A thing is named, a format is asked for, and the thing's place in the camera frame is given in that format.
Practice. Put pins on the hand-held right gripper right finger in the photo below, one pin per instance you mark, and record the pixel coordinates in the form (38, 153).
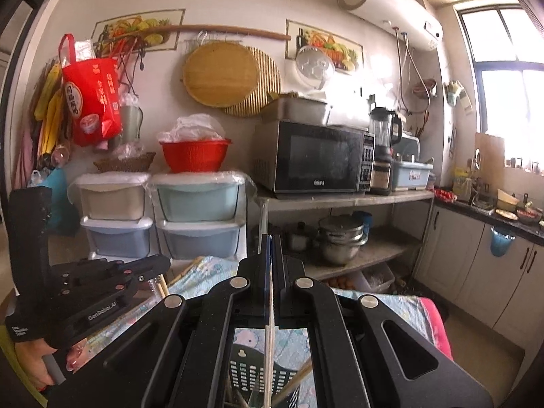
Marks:
(289, 272)

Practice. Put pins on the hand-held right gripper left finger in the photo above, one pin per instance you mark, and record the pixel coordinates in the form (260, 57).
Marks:
(255, 272)

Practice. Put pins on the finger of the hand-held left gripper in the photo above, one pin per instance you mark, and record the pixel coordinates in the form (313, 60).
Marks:
(106, 274)

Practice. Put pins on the green plastic utensil basket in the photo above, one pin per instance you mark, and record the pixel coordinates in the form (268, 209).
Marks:
(250, 369)

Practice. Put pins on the person's left hand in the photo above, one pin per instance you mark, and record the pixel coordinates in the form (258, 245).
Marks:
(29, 361)

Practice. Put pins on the blue bag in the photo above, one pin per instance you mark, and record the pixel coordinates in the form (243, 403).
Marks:
(57, 195)

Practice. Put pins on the stacked steel pots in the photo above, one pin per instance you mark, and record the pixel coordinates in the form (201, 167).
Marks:
(340, 242)

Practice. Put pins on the clear box of eggs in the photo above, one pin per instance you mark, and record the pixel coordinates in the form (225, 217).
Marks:
(374, 278)

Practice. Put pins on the metal shelf table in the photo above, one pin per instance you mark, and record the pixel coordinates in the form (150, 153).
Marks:
(340, 199)

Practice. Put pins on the blue cup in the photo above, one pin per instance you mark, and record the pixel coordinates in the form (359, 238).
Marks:
(365, 221)

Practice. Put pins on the teal plastic drawer unit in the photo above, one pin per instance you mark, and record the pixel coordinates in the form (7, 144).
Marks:
(195, 199)

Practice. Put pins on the wicker basket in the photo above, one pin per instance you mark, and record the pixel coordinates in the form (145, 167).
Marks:
(127, 163)

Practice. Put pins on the cartoon printed tablecloth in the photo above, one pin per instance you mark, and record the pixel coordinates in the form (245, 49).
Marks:
(395, 310)

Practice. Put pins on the black microwave oven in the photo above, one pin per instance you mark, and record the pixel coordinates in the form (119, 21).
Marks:
(314, 157)

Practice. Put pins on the red plastic colander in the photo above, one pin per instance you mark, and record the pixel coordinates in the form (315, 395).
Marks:
(195, 157)

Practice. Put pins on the yellow hanging cloths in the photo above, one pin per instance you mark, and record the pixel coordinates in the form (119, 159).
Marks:
(51, 106)

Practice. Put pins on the grey cup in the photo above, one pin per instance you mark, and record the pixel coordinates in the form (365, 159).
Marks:
(131, 123)

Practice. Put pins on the clear plastic bag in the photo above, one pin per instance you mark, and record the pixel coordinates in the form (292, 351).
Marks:
(193, 127)

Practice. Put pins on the red shopping bag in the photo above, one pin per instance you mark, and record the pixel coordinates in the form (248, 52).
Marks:
(93, 93)

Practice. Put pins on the pink blanket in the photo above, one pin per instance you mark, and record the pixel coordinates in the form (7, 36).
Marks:
(437, 327)

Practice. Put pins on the steel tray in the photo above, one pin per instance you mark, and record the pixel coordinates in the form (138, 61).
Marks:
(297, 110)

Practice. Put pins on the black blender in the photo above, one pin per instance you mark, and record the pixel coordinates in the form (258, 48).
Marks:
(382, 136)

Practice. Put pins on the white box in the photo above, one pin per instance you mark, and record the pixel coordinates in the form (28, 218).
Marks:
(350, 114)

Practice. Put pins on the red packet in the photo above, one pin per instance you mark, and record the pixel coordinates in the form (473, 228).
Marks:
(445, 195)

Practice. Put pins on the white kitchen cabinets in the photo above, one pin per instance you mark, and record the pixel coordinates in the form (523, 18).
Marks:
(463, 255)

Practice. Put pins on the white appliance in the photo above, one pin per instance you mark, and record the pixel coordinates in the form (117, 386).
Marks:
(410, 144)

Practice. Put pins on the round ribbed bamboo mat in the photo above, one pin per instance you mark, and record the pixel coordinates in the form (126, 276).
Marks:
(270, 85)

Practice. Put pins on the dark kitchen countertop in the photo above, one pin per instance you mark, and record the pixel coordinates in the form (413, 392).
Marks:
(467, 211)

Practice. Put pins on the yellow bottle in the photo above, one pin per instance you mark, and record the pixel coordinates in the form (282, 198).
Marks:
(461, 182)

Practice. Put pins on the round bamboo tray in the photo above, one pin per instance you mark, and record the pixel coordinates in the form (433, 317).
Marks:
(216, 76)

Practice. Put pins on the clear plastic food cover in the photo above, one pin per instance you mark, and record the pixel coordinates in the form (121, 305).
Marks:
(314, 66)

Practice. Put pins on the blue hanging bin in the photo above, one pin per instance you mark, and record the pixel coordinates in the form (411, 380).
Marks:
(501, 244)

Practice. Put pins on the cream bowl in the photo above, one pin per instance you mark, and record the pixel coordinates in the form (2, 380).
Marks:
(508, 197)

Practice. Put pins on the wooden cutting board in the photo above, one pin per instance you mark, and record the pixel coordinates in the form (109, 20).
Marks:
(488, 153)

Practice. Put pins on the long wooden pole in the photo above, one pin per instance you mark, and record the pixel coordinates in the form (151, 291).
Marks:
(233, 29)

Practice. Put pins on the bowl of red food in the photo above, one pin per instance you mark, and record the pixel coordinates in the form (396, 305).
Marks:
(529, 216)

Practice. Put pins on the window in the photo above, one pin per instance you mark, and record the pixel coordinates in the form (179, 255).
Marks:
(510, 93)

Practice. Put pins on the white water heater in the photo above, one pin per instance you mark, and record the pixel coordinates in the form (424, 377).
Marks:
(391, 4)

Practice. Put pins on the fruit wall picture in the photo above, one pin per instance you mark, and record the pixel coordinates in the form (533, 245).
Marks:
(161, 21)
(340, 51)

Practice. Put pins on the green wall holder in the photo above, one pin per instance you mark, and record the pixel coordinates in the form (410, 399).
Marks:
(452, 93)

